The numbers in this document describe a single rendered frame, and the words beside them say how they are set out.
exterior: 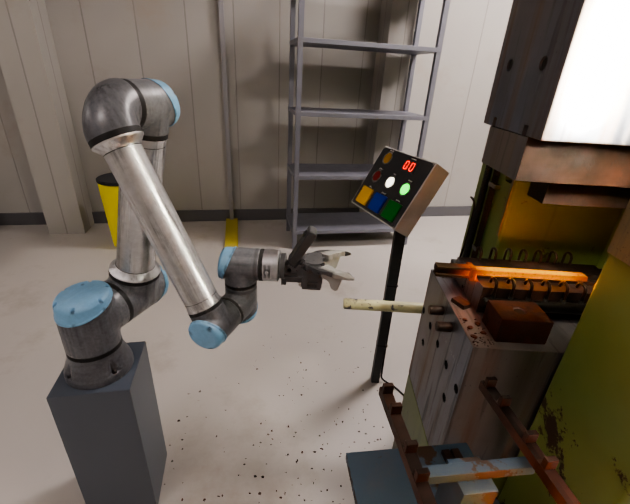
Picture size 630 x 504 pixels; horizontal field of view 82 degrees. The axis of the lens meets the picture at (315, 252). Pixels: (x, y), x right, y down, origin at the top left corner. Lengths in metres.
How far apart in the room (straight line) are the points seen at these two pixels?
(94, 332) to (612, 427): 1.22
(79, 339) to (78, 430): 0.32
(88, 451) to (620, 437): 1.39
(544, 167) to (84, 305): 1.19
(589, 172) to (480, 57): 3.58
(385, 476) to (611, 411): 0.46
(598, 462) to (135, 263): 1.22
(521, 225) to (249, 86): 2.98
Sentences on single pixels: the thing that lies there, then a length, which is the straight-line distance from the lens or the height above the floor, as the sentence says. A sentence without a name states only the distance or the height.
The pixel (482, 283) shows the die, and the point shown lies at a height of 0.99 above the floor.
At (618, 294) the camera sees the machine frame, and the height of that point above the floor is 1.12.
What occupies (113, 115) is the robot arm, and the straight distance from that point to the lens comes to 0.92.
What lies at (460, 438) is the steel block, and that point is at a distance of 1.16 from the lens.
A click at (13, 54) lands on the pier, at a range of 3.87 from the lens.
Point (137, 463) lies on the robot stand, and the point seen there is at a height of 0.27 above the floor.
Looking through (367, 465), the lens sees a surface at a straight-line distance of 0.96.
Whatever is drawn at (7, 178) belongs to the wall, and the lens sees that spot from 4.44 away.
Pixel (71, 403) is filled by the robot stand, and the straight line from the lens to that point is 1.34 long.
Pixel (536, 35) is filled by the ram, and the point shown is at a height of 1.56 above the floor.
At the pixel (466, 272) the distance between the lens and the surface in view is 1.08.
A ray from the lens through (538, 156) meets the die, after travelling 0.95.
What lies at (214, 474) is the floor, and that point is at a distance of 1.76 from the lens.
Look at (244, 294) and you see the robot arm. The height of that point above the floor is 0.90.
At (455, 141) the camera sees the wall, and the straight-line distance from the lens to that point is 4.50.
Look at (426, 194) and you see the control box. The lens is 1.41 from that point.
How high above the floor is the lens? 1.46
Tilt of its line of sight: 26 degrees down
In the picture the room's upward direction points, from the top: 3 degrees clockwise
